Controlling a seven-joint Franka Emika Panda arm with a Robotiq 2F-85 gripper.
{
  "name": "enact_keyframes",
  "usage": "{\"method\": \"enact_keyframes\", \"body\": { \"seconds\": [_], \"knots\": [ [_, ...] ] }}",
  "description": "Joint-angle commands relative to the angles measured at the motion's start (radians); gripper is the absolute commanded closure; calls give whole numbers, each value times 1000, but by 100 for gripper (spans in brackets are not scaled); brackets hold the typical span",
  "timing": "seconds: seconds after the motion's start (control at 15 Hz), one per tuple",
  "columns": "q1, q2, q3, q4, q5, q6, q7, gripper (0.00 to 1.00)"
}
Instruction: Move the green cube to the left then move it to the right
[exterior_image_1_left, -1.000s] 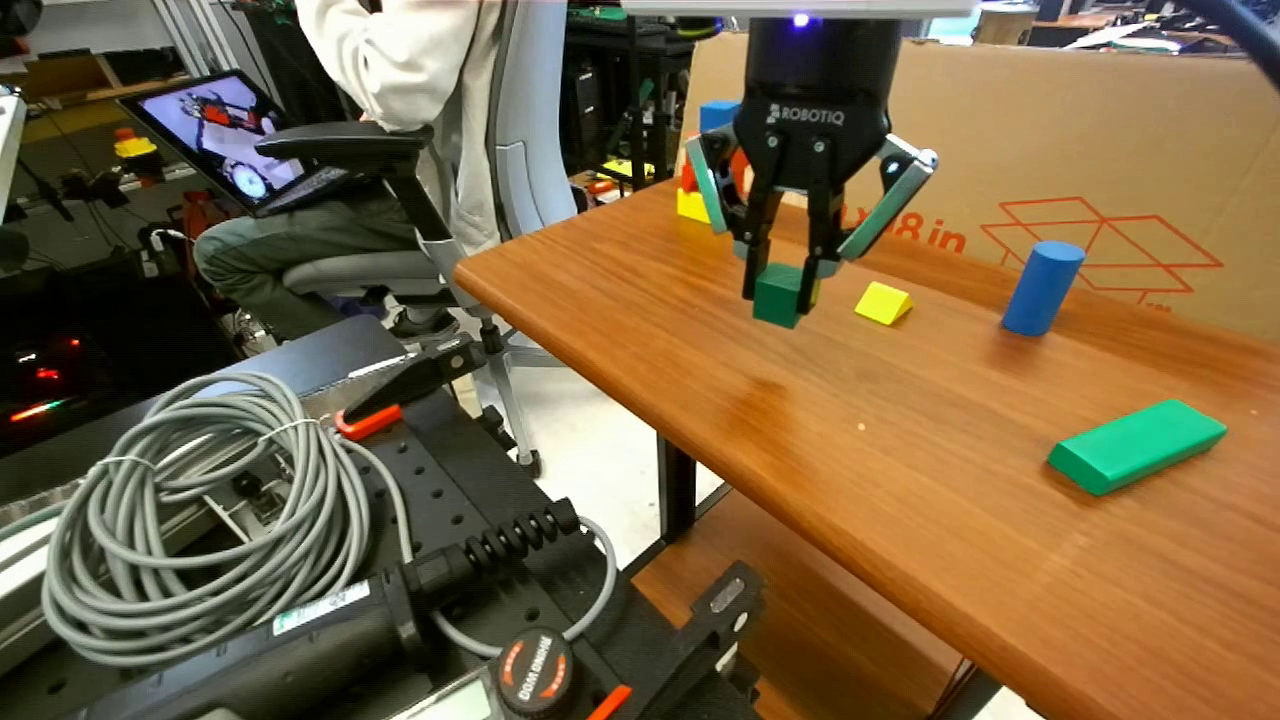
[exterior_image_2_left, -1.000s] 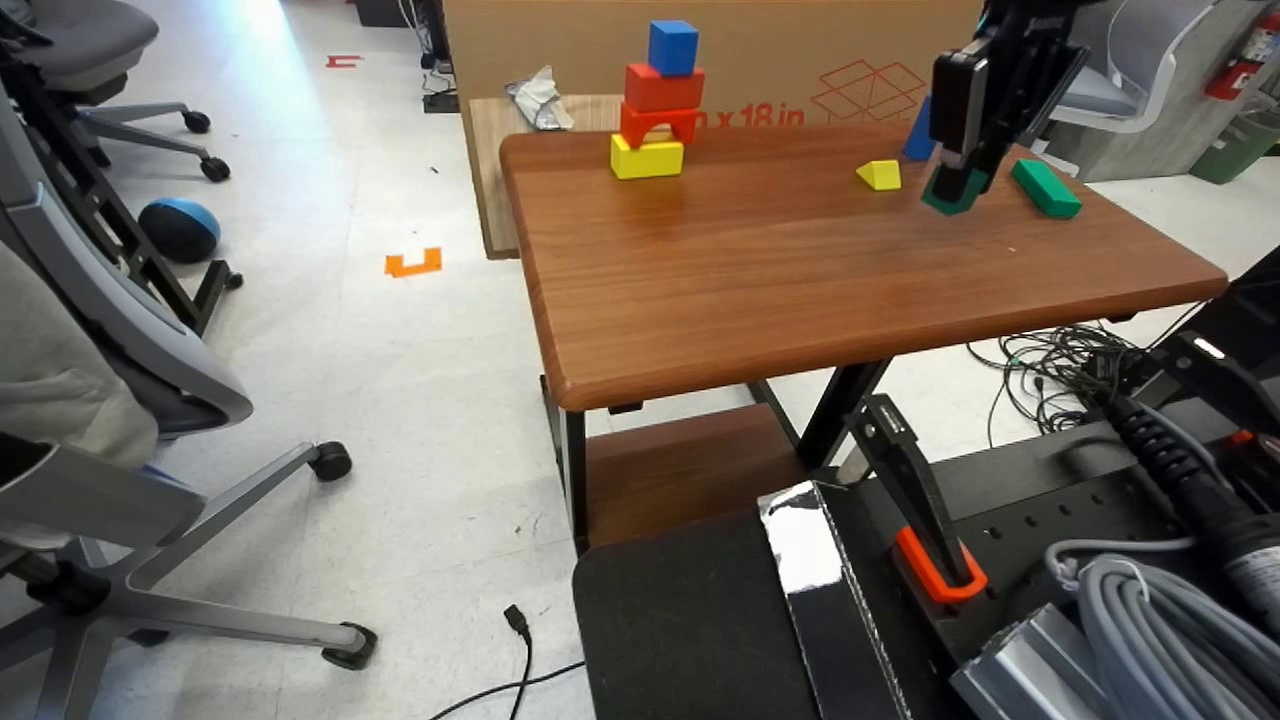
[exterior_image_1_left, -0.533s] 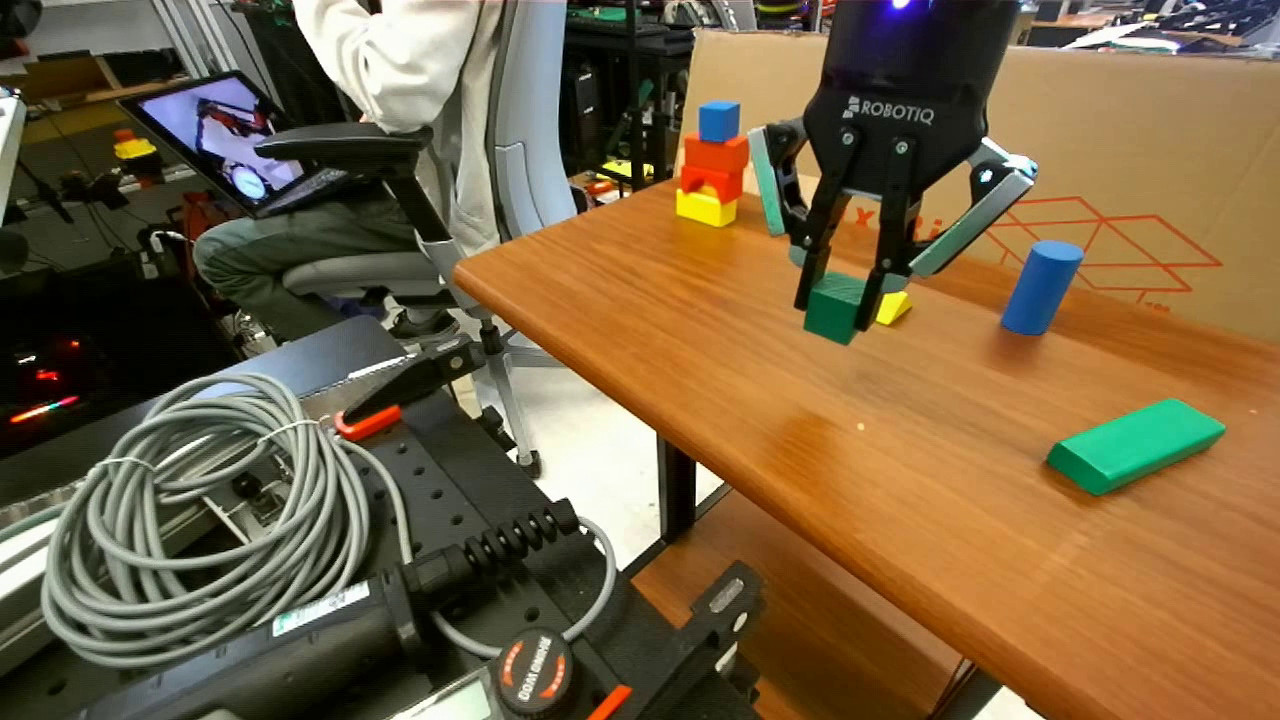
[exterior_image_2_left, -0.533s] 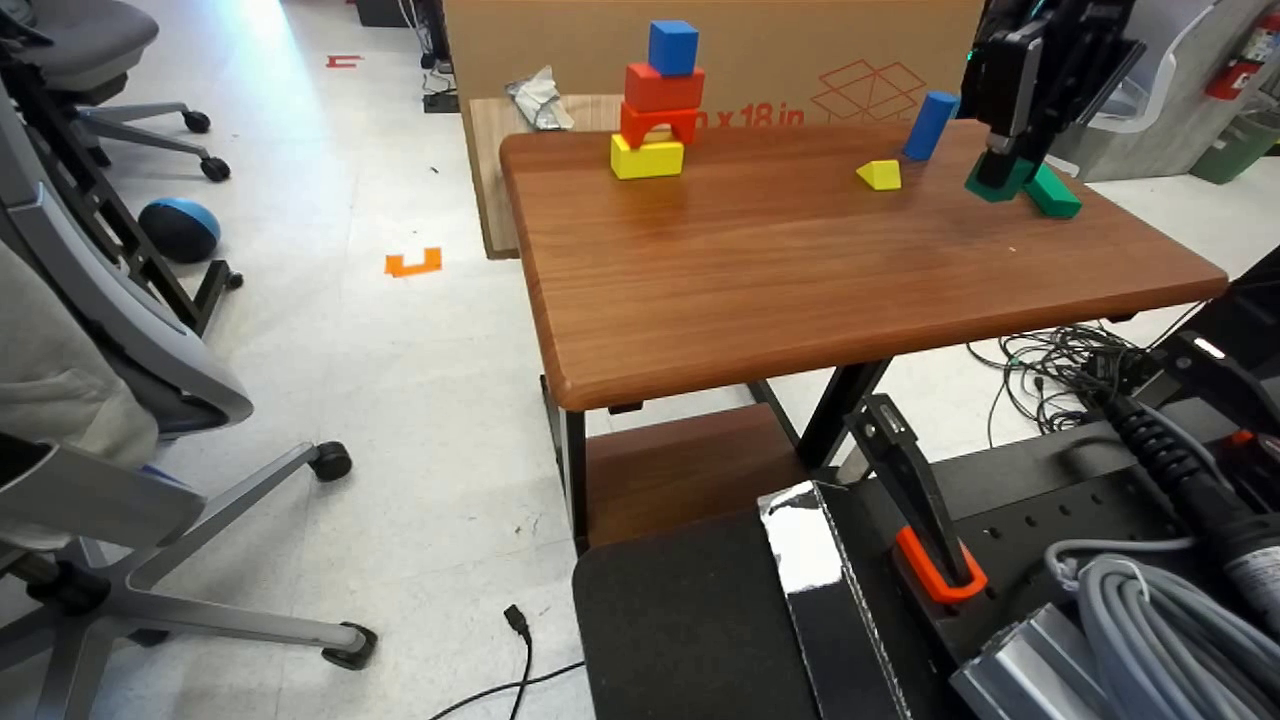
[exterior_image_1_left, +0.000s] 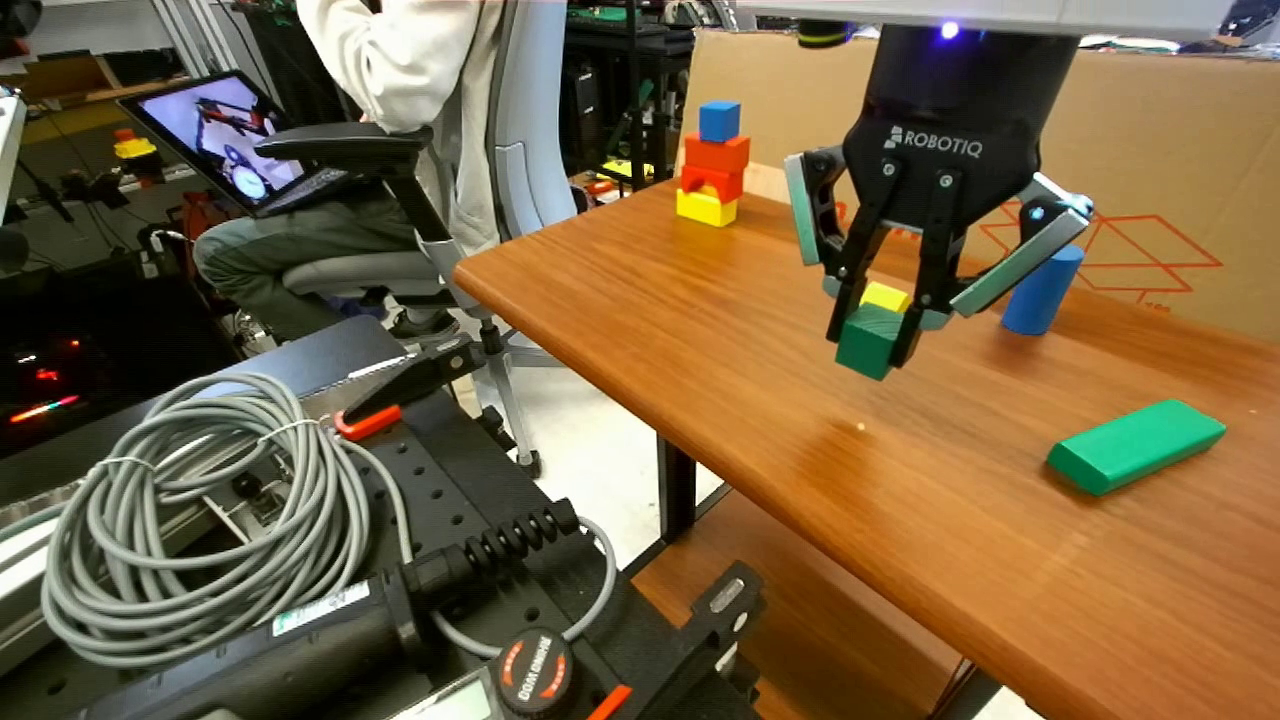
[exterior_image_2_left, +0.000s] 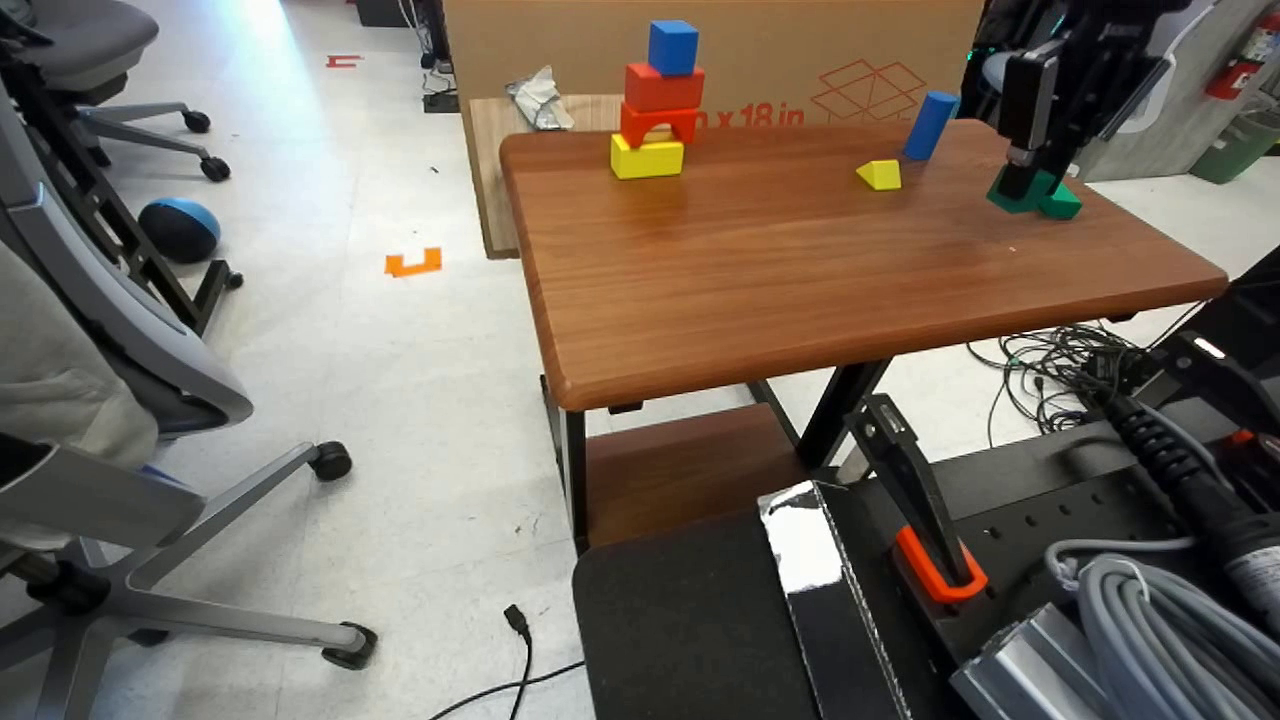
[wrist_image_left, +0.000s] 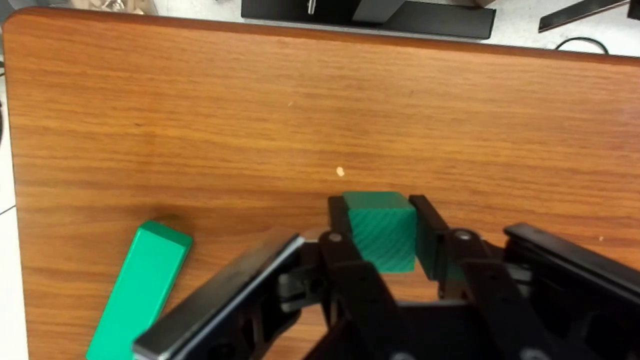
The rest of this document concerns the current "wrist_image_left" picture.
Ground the green flat rectangular block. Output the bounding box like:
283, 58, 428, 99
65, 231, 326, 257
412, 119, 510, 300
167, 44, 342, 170
85, 220, 197, 360

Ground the thin black cable loop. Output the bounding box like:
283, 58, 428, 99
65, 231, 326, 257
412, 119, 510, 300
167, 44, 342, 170
552, 34, 610, 56

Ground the black slanted bar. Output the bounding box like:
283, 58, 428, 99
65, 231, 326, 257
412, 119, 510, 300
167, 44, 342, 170
537, 0, 633, 34

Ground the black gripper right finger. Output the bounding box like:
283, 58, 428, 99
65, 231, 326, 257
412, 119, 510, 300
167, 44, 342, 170
407, 192, 640, 360

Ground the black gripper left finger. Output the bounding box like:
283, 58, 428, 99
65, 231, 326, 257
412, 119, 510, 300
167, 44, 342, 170
132, 195, 404, 360

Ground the green wooden cube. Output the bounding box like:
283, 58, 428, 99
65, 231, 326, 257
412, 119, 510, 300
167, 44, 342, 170
342, 190, 420, 277

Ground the black flat stand base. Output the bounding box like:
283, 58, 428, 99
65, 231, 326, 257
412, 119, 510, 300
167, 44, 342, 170
241, 0, 498, 43

